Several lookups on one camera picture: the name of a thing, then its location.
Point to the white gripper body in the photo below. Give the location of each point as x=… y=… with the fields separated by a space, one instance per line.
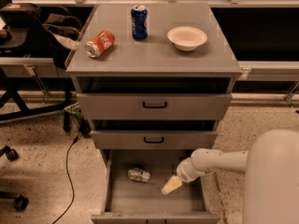
x=184 y=172

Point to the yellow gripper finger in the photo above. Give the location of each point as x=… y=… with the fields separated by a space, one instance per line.
x=172 y=184

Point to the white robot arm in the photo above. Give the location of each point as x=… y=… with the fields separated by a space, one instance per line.
x=271 y=168

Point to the grey bottom drawer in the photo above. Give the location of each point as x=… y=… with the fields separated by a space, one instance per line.
x=130 y=202

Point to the grey drawer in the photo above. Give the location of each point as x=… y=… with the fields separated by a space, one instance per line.
x=154 y=134
x=163 y=98
x=130 y=202

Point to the grey middle drawer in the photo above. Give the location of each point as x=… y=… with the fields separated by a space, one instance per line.
x=154 y=134

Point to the grey drawer cabinet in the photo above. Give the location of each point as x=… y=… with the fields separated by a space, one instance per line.
x=154 y=56

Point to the grey top drawer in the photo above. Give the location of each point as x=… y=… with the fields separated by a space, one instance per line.
x=163 y=98

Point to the orange soda can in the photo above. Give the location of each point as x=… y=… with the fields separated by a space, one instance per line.
x=100 y=44

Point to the blue pepsi can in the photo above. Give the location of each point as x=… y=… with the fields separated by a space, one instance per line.
x=139 y=15

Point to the green chip bag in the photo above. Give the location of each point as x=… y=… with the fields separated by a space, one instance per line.
x=75 y=111

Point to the white bowl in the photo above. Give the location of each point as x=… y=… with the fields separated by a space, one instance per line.
x=186 y=38

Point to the dark jacket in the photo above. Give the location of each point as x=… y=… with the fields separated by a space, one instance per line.
x=64 y=25

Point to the black bag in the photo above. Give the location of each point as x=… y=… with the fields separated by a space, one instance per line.
x=24 y=34

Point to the black middle drawer handle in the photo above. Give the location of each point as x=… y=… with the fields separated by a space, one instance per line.
x=153 y=140

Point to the black drawer handle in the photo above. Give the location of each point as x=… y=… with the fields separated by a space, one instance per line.
x=155 y=106
x=153 y=140

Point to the black top drawer handle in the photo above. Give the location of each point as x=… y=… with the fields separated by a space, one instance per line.
x=155 y=106

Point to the black table frame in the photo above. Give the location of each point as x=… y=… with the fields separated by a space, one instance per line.
x=35 y=96

